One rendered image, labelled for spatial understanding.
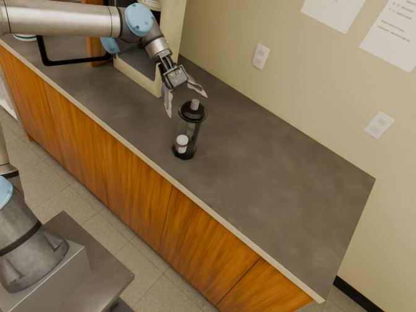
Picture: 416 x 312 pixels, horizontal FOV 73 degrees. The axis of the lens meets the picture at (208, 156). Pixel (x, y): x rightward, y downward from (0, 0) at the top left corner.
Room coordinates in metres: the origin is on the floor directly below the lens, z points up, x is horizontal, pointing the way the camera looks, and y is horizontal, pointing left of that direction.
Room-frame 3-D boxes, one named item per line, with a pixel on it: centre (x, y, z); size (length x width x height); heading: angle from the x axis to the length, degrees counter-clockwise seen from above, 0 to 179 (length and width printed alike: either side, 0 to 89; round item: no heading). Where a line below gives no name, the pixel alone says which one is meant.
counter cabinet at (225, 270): (1.13, 0.28, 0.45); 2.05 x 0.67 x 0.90; 66
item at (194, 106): (0.80, 0.10, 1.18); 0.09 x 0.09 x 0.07
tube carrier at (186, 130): (0.80, 0.10, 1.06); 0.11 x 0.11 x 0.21
